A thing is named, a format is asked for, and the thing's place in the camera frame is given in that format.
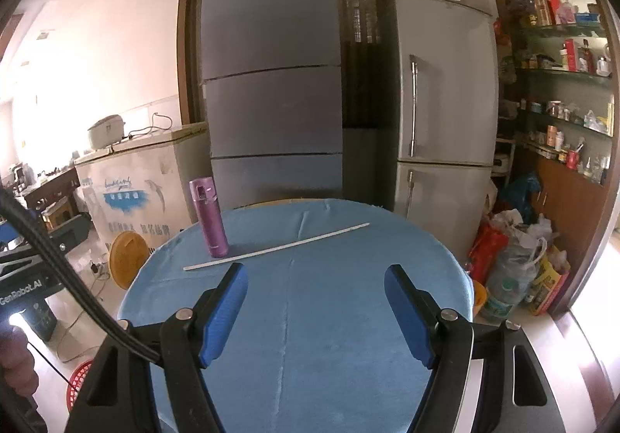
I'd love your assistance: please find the white chest freezer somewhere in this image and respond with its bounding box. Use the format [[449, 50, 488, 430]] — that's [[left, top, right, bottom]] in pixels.
[[76, 122, 211, 250]]

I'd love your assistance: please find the red mesh trash basket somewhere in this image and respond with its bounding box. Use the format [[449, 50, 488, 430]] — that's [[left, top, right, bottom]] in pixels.
[[65, 361, 93, 412]]

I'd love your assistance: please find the black cable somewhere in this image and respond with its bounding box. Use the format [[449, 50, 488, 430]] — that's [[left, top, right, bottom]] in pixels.
[[0, 187, 161, 364]]

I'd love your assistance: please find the wooden shelf cabinet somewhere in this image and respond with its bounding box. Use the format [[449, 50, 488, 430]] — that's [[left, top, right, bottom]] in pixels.
[[495, 0, 619, 314]]

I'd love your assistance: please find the dark wooden table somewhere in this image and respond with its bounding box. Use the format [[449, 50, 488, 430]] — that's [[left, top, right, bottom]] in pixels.
[[22, 167, 80, 230]]

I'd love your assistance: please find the person left hand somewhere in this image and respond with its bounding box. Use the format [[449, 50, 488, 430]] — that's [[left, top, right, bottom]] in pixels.
[[0, 323, 39, 397]]

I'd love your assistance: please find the grey three-door refrigerator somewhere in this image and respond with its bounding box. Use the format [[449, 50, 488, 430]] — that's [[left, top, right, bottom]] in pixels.
[[201, 0, 343, 209]]

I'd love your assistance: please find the long white stick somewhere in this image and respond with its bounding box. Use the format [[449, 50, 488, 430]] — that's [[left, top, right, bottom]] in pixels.
[[183, 222, 371, 271]]

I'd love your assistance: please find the white rice cooker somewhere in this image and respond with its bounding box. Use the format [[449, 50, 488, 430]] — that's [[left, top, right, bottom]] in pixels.
[[88, 114, 124, 150]]

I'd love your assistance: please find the silver two-door refrigerator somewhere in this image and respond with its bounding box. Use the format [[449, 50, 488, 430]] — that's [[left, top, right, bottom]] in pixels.
[[392, 0, 498, 262]]

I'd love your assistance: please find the bags pile on floor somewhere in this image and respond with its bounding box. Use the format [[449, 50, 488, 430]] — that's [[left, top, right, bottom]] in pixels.
[[465, 173, 571, 323]]

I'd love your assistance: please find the purple thermos bottle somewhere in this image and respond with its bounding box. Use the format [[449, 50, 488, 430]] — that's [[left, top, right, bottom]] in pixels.
[[189, 177, 229, 258]]

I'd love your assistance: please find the blue tablecloth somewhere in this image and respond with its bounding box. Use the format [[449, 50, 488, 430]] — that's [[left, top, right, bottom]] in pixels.
[[117, 198, 476, 433]]

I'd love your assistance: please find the yellow floor fan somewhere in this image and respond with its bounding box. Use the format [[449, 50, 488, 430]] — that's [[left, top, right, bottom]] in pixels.
[[108, 230, 150, 290]]

